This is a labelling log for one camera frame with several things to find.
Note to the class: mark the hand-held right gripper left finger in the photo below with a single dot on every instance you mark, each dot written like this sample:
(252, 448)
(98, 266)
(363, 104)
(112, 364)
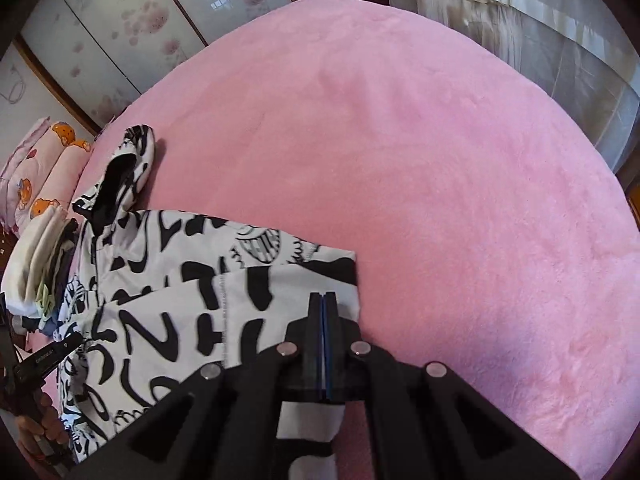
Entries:
(315, 325)

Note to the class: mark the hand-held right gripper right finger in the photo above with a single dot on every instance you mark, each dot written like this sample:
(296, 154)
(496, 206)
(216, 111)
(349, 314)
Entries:
(332, 330)

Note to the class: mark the white black lettered hooded jacket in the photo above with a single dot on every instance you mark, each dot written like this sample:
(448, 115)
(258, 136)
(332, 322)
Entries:
(165, 270)

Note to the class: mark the pile of folded clothes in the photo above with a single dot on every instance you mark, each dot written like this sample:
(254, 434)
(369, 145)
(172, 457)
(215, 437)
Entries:
(30, 255)

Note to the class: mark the person's left hand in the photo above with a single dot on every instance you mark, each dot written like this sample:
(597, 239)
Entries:
(47, 420)

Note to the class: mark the blue folded garment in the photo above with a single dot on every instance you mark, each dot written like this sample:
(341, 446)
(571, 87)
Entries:
(50, 327)

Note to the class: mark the light green folded garment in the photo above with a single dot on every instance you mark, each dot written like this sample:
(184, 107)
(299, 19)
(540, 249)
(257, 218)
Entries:
(45, 297)

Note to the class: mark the black folded garment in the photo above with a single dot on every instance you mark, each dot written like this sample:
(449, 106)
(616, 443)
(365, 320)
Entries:
(67, 255)

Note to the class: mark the pink plush bed blanket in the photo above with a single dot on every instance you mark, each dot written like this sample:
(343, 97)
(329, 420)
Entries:
(425, 185)

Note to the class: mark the pink bear print folded quilt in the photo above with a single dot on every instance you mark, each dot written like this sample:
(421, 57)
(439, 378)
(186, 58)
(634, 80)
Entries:
(55, 170)

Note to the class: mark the frosted floral sliding wardrobe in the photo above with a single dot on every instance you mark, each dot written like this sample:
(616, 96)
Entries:
(125, 25)

